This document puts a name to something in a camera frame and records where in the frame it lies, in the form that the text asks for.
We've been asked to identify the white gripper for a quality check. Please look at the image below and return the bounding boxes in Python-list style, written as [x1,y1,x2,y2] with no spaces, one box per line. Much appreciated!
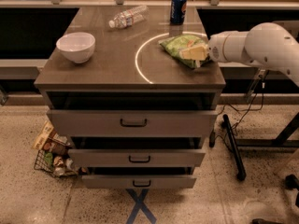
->
[179,32,229,63]

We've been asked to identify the green jalapeno chip bag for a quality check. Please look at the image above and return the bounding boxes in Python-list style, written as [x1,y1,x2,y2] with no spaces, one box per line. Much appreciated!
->
[159,34,209,69]

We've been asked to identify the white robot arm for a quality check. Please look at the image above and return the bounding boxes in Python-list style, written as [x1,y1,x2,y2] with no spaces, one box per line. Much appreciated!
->
[179,22,299,86]

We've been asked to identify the clear plastic water bottle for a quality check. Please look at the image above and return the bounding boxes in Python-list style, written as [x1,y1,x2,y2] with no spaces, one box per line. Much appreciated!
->
[108,6,149,29]

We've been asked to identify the blue soda can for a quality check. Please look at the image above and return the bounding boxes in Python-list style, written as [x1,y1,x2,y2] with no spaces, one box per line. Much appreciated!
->
[170,0,187,25]

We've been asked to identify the grey drawer cabinet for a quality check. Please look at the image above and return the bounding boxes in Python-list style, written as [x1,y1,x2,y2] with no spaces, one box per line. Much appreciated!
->
[35,6,225,180]

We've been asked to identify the white ceramic bowl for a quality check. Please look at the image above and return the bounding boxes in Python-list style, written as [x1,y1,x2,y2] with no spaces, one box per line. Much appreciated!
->
[56,32,95,63]

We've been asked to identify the top grey drawer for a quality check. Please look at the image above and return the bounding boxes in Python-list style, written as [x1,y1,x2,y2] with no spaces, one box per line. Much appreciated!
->
[47,110,217,137]

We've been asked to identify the grey drawer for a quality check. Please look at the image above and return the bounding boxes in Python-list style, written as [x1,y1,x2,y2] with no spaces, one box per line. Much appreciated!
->
[47,110,217,137]
[68,149,205,167]
[82,175,195,189]

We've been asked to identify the middle grey drawer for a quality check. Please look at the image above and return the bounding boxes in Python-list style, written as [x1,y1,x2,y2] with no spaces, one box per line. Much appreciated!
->
[68,149,205,167]

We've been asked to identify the blue tape cross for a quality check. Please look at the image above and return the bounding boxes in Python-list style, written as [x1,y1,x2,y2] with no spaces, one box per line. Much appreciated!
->
[126,189,157,224]

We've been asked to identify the bottom grey drawer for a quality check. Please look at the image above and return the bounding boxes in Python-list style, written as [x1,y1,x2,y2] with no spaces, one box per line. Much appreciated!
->
[82,175,195,189]

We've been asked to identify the black cable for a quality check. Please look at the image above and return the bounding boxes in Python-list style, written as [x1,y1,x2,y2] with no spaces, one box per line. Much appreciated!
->
[218,68,269,142]

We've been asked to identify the black table leg frame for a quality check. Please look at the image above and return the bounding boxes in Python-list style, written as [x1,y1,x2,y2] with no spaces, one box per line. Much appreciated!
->
[221,114,299,181]

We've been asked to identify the wire basket with snacks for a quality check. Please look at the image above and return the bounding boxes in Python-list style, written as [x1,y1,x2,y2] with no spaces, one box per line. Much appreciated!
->
[32,121,86,177]

